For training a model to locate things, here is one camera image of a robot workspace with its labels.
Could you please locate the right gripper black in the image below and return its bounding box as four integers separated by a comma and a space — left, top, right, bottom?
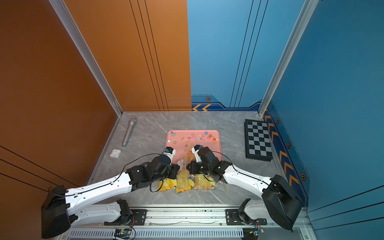
184, 160, 213, 175

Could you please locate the yellow duck ziploc bag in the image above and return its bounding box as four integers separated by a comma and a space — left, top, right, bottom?
159, 179, 178, 192
192, 175, 229, 193
176, 160, 195, 194

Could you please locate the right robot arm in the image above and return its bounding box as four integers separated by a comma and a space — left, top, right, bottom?
187, 145, 304, 231

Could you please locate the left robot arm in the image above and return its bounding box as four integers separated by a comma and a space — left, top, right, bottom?
41, 148, 180, 239

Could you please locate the pink plastic tray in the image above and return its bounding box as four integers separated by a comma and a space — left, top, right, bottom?
166, 130, 222, 164

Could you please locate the white earbuds case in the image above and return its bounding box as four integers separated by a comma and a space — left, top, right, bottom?
110, 149, 122, 159

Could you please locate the black white chessboard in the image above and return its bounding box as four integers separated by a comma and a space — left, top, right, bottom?
244, 119, 273, 162

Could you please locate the silver microphone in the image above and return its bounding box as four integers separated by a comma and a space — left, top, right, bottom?
122, 118, 137, 147

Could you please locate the left green circuit board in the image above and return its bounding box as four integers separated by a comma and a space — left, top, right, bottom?
113, 229, 134, 240

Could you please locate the green circuit board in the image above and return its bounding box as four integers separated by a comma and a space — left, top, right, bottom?
113, 229, 134, 240
243, 229, 260, 240

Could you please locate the right green circuit board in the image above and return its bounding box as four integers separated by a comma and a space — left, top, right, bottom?
243, 229, 260, 240

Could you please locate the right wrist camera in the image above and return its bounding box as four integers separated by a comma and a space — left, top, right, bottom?
192, 145, 203, 163

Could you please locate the aluminium front rail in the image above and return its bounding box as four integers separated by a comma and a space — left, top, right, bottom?
61, 206, 313, 229

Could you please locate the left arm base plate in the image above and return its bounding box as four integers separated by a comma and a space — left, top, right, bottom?
104, 209, 148, 227

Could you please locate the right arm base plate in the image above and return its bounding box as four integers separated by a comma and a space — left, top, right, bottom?
225, 209, 268, 226

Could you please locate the right aluminium corner post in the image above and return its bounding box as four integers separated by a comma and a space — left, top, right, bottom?
258, 0, 319, 118

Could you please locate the aluminium corner post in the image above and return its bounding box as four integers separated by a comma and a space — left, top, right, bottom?
258, 0, 319, 118
49, 0, 123, 117

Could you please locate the left aluminium corner post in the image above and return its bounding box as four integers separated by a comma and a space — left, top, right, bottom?
49, 0, 123, 117

